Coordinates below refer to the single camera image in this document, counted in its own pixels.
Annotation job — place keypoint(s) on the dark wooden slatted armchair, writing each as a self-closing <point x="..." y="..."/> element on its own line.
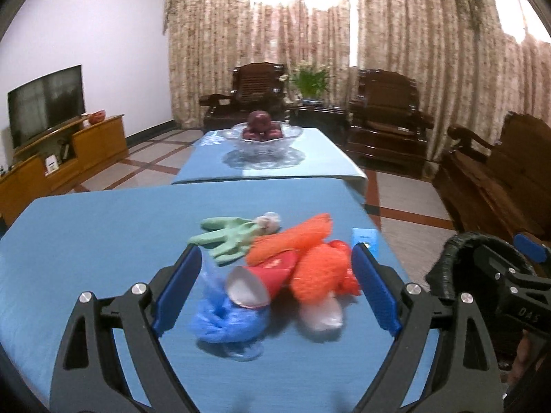
<point x="258" y="86"/>

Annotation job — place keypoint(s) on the dark wooden sofa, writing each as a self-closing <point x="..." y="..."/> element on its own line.
<point x="495" y="172"/>

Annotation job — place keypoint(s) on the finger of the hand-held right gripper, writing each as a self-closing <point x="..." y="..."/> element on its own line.
<point x="529" y="245"/>

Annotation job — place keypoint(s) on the blue tablecloth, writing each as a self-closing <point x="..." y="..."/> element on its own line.
<point x="94" y="249"/>

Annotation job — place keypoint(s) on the white tissue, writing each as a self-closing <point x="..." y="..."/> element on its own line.
<point x="323" y="315"/>

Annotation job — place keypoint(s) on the flat screen television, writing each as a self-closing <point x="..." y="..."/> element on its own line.
<point x="47" y="103"/>

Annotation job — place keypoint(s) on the blue plastic bag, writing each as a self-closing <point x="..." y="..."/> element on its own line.
<point x="228" y="322"/>

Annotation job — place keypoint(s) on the long orange foam net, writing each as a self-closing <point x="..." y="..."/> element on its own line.
<point x="297" y="234"/>

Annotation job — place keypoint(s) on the glass fruit bowl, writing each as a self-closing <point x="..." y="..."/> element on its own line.
<point x="262" y="146"/>

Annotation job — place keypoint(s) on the dark wooden cushioned armchair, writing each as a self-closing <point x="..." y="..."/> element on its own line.
<point x="387" y="112"/>

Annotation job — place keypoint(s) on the short orange foam net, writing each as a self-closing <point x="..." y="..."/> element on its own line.
<point x="318" y="273"/>

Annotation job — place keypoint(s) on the beige patterned curtains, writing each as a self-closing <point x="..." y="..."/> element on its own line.
<point x="387" y="30"/>

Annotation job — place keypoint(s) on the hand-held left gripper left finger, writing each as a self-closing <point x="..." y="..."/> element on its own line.
<point x="178" y="288"/>

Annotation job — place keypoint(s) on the trash bin with black bag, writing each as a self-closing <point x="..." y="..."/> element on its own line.
<point x="447" y="262"/>

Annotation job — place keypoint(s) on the green rubber glove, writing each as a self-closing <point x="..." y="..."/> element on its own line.
<point x="224" y="236"/>

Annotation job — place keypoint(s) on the red paper cup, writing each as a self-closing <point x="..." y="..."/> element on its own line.
<point x="269" y="273"/>

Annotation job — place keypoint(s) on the red apple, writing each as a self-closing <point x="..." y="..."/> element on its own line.
<point x="249" y="134"/>
<point x="275" y="133"/>
<point x="259" y="120"/>

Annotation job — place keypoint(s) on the small blue white box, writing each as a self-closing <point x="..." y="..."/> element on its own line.
<point x="365" y="237"/>

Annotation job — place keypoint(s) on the green potted plant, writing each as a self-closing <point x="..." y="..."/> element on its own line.
<point x="310" y="79"/>

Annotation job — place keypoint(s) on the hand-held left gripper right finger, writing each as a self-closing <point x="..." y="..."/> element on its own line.
<point x="374" y="290"/>

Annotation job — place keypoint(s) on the dark wooden side table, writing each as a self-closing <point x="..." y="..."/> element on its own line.
<point x="318" y="116"/>

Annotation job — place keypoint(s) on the wooden television cabinet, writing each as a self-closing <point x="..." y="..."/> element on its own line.
<point x="99" y="142"/>

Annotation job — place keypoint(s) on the grey tissue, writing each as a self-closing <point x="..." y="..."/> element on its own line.
<point x="269" y="222"/>

